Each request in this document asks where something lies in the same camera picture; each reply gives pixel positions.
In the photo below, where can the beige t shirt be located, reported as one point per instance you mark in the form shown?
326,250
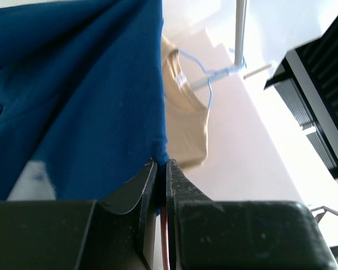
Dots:
186,117

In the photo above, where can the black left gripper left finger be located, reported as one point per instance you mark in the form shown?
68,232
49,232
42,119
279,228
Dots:
113,233

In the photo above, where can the blue t shirt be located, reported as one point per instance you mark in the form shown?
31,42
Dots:
81,97

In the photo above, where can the white metal clothes rack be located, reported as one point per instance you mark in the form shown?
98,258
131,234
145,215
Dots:
241,7

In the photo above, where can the pink wire hanger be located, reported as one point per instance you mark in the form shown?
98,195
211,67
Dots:
164,238

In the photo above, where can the blue wire hanger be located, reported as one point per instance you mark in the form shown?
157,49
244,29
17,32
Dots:
214,75

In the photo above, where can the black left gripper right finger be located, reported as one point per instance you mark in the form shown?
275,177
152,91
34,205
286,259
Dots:
207,234

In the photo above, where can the black window blind frame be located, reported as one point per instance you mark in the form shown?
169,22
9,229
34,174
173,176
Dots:
307,79

